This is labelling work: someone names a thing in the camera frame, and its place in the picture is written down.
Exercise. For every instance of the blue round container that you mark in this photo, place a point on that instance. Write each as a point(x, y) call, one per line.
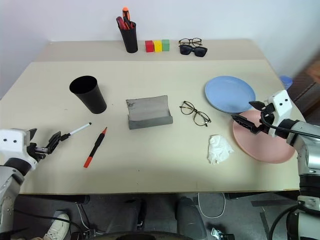
point(286, 82)

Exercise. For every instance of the orange black marker pen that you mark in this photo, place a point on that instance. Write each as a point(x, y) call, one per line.
point(126, 13)

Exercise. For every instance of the grey open glasses case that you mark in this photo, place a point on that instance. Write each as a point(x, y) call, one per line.
point(147, 112)

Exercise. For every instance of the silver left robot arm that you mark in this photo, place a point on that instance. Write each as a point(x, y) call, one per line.
point(6, 190)

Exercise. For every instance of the yellow block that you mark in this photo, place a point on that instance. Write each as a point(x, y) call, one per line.
point(157, 46)

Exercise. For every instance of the dark grey rounded shape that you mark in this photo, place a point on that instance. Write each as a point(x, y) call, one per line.
point(190, 217)

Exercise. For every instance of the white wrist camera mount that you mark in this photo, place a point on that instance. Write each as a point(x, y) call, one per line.
point(12, 140)
point(282, 105)

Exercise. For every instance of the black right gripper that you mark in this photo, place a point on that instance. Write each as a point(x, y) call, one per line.
point(267, 120)

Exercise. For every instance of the green block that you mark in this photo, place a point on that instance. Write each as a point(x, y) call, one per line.
point(165, 45)

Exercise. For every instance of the black table crossbar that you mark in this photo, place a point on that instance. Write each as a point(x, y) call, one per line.
point(55, 199)

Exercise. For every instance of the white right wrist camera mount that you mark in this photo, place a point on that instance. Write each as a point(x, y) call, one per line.
point(282, 105)

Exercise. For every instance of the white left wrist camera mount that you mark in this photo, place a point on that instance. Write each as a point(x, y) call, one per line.
point(12, 140)

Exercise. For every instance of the blue plate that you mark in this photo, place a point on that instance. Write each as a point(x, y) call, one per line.
point(228, 93)

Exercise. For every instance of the black pen holder cup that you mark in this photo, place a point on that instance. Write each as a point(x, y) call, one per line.
point(130, 40)

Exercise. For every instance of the empty black cup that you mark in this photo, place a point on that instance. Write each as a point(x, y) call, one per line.
point(90, 97)

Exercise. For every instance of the pink plate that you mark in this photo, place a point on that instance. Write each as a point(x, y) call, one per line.
point(267, 147)

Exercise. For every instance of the metal caster wheel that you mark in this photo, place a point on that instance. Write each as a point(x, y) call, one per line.
point(221, 234)

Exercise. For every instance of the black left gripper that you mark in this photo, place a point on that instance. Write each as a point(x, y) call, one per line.
point(35, 151)

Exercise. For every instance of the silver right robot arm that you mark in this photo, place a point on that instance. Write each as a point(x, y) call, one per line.
point(306, 150)

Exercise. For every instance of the long red black pen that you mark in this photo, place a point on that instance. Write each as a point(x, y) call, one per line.
point(96, 146)

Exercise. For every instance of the white marker black cap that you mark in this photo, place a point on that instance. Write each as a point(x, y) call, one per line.
point(77, 130)

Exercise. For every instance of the red block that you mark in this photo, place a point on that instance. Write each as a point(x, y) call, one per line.
point(149, 46)

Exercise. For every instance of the black sunglasses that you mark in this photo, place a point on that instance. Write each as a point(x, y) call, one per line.
point(198, 51)

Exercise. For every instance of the white crumpled tissue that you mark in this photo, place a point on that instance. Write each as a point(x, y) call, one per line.
point(218, 150)

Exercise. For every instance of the dark thin frame glasses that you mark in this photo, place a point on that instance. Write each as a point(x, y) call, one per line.
point(204, 119)

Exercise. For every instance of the white shoe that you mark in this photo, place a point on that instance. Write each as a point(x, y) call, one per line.
point(57, 227)

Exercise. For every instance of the brown thin frame glasses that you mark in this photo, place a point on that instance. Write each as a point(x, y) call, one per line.
point(185, 41)

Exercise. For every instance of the brown wooden furniture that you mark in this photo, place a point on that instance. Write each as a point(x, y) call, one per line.
point(307, 85)

